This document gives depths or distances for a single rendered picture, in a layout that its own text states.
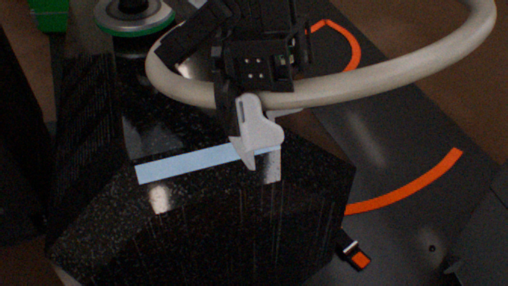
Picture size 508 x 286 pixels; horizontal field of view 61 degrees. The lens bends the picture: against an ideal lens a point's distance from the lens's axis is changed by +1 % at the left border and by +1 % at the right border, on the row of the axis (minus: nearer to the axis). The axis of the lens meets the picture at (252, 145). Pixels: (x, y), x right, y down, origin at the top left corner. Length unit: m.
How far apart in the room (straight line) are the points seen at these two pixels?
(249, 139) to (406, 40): 2.43
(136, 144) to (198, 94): 0.44
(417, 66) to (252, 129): 0.18
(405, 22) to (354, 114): 1.01
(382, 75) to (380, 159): 1.56
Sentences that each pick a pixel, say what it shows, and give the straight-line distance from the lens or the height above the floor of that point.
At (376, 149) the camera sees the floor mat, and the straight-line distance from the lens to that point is 2.04.
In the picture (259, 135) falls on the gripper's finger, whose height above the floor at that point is 1.13.
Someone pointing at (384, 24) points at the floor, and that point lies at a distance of 2.96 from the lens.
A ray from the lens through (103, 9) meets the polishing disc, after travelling 1.29.
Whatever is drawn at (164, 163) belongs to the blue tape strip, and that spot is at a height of 0.79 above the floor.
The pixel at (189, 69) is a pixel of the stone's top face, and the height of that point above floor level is 0.80.
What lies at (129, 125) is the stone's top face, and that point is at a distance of 0.96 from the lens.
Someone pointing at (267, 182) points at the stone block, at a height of 0.72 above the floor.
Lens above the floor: 1.44
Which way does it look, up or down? 46 degrees down
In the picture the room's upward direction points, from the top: straight up
